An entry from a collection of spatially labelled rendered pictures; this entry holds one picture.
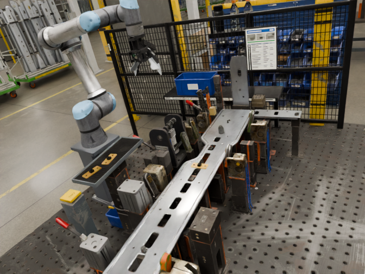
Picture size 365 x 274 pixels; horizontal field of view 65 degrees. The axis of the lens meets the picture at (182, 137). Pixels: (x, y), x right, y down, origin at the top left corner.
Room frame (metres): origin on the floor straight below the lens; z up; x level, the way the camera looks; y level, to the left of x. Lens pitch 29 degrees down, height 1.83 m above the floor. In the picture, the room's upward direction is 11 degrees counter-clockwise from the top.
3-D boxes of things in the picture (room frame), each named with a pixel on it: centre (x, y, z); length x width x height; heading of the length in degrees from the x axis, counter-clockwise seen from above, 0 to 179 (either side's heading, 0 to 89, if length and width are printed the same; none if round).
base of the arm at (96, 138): (1.48, 0.50, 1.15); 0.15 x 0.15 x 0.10
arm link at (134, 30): (1.38, 0.11, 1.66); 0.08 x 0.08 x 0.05
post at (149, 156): (1.21, 0.18, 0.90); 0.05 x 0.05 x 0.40; 59
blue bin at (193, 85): (2.15, -0.19, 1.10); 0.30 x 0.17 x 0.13; 59
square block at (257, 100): (1.75, -0.55, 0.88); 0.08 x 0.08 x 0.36; 59
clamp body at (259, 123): (1.42, -0.44, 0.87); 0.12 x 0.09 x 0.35; 59
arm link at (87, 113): (1.49, 0.50, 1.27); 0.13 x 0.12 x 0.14; 145
